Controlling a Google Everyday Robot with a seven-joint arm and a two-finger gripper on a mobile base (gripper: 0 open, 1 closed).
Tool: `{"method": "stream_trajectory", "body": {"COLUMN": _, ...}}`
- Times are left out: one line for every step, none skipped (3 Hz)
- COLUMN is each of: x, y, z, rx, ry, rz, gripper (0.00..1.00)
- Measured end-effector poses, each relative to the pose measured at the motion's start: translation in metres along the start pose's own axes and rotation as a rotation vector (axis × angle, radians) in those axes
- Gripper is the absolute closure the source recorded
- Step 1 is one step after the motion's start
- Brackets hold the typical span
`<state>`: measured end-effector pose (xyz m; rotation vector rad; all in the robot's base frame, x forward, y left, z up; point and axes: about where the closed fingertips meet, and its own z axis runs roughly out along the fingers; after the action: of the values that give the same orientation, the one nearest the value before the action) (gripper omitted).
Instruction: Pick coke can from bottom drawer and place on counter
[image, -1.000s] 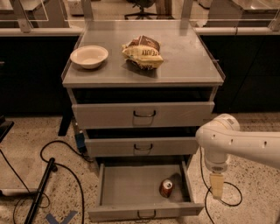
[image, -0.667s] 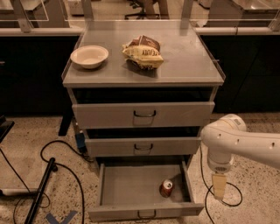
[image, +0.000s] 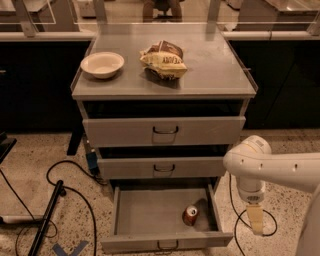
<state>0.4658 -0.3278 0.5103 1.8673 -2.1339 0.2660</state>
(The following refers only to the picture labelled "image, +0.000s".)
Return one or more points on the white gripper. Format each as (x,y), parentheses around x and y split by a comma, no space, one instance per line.
(252,195)

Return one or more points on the yellow brown chip bag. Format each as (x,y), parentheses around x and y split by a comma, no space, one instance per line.
(165,59)

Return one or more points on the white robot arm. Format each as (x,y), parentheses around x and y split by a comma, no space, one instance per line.
(253,164)

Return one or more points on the grey top drawer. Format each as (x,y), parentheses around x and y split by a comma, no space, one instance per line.
(163,131)

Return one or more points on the grey drawer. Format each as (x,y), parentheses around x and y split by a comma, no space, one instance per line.
(149,218)
(163,131)
(149,168)

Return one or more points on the grey middle drawer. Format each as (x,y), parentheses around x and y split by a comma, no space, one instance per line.
(149,168)

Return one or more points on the grey bottom drawer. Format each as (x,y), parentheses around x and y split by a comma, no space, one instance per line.
(149,218)

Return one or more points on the grey metal drawer cabinet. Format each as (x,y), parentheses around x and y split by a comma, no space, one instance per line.
(215,85)

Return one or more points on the blue box behind cabinet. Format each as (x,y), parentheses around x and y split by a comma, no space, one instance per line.
(91,158)

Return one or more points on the black pole on floor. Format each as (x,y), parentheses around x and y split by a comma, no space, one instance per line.
(41,232)

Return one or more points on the blue tape cross mark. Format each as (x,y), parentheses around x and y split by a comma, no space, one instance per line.
(73,251)

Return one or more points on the white bowl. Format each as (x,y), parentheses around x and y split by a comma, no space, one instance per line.
(102,65)

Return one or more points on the black stand base left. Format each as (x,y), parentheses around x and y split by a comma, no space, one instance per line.
(6,144)

